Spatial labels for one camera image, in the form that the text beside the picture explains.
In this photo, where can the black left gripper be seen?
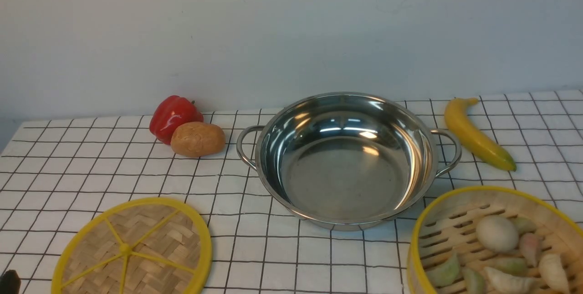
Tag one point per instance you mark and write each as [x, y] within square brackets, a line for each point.
[10, 282]

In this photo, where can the bamboo steamer lid yellow rim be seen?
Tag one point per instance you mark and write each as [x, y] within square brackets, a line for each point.
[144, 246]

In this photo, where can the bamboo steamer basket yellow rim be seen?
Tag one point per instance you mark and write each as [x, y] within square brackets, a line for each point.
[448, 226]

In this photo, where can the stainless steel pot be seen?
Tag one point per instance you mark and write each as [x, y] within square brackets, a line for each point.
[347, 161]

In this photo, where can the checkered white tablecloth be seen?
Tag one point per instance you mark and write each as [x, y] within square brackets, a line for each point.
[58, 175]

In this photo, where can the red bell pepper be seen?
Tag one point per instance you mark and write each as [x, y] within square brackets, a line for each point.
[170, 114]

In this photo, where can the brown potato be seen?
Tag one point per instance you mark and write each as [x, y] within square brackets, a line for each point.
[196, 139]

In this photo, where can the green dumpling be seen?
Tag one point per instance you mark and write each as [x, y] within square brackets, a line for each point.
[474, 281]
[523, 225]
[446, 273]
[511, 265]

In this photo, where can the green dumpling bottom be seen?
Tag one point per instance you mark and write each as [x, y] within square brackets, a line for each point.
[474, 281]

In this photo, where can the yellow banana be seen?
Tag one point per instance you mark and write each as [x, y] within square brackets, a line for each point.
[475, 141]

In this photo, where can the white round bun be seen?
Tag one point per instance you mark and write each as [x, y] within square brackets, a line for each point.
[497, 234]

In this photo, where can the white dumpling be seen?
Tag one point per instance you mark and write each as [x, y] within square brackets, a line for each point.
[551, 269]
[507, 283]

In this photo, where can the green dumpling middle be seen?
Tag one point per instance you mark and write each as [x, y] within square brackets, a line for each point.
[511, 265]

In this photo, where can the green dumpling top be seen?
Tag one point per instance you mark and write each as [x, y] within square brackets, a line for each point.
[523, 225]

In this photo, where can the pink dumpling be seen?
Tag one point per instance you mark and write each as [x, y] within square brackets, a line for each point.
[530, 247]

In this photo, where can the white dumpling right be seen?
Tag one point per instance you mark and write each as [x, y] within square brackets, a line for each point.
[551, 269]

